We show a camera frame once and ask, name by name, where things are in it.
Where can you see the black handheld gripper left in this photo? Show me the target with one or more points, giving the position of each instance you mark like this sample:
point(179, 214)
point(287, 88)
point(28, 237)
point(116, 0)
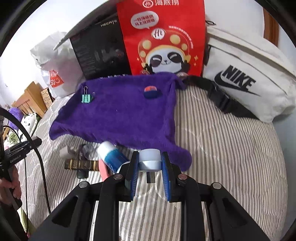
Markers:
point(16, 153)

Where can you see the small black object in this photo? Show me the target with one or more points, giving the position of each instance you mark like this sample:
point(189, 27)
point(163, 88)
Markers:
point(82, 174)

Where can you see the black product box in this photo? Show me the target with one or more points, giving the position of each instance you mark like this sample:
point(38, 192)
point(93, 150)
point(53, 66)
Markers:
point(100, 49)

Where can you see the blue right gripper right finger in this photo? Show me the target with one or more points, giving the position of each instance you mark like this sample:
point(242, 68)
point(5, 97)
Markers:
point(166, 175)

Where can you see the small orange-lidded blue jar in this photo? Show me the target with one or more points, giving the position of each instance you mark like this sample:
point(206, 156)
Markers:
point(151, 92)

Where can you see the left hand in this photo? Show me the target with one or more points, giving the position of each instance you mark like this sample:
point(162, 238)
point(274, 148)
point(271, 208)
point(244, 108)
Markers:
point(7, 185)

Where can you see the green binder clip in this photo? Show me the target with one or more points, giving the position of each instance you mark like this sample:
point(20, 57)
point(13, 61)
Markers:
point(86, 97)

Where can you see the white Nike waist bag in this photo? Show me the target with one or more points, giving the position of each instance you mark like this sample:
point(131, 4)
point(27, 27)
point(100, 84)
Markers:
point(246, 75)

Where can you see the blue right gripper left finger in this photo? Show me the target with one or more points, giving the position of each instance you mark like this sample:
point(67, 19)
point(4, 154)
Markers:
point(134, 170)

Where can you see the pink tube with white cap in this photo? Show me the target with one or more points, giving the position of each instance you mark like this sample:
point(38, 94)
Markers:
point(103, 169)

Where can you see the purple towel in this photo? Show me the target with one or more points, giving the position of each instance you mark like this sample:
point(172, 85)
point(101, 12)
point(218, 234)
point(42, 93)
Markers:
point(119, 113)

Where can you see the white and blue bottle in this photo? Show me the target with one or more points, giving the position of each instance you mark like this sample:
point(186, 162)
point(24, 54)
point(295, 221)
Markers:
point(111, 156)

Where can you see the white plastic shopping bag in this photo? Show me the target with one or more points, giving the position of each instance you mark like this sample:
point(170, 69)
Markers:
point(59, 68)

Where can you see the dark brown gold-patterned tube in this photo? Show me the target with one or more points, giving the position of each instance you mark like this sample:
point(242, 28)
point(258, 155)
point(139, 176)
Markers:
point(83, 165)

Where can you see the red panda paper bag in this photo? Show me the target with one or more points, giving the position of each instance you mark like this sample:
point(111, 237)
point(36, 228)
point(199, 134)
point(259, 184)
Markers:
point(163, 35)

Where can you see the wooden furniture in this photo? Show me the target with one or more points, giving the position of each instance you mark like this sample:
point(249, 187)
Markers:
point(34, 99)

